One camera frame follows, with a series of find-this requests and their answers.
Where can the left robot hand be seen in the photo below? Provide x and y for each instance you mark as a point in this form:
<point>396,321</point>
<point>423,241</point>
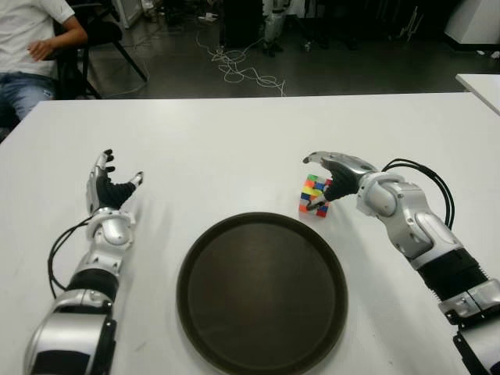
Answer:
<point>111,193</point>

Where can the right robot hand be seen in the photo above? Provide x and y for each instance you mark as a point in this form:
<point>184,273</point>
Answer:
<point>343,176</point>

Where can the multicoloured Rubik's cube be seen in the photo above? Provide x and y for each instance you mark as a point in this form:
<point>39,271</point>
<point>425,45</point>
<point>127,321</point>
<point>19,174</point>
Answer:
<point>308,187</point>

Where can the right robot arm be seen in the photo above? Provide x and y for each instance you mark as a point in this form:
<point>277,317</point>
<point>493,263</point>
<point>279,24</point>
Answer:
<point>414,222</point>

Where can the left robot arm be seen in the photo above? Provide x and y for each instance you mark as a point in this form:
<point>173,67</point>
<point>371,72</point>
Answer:
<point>109,234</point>

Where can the dark brown round plate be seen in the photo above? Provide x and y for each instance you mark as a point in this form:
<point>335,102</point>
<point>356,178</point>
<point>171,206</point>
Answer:
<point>261,289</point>

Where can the black office chair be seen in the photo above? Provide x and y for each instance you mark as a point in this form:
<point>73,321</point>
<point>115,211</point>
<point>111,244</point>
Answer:
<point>101,35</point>

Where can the silver humanoid robot legs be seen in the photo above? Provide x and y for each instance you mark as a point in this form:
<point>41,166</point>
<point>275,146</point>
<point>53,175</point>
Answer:
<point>273,27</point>

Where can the white side table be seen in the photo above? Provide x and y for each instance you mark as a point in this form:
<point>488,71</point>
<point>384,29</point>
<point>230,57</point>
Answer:
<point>484,90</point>

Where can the metal folding stand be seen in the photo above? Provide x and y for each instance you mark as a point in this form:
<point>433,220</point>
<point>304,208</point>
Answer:
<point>410,23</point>

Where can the white panel box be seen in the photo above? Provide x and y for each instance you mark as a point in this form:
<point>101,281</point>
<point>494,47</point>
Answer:
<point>127,11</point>

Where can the black cabinet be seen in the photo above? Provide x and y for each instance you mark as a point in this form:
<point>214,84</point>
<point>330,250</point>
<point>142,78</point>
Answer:
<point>240,23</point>

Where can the person in white shirt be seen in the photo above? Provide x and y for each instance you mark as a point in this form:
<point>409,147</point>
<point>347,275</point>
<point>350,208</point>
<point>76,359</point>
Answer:
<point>23,27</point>

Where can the white power strip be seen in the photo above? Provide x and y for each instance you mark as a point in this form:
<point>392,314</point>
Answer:
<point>209,16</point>

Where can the white cabinet with dark base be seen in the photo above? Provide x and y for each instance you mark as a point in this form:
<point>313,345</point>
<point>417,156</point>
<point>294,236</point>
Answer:
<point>476,19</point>

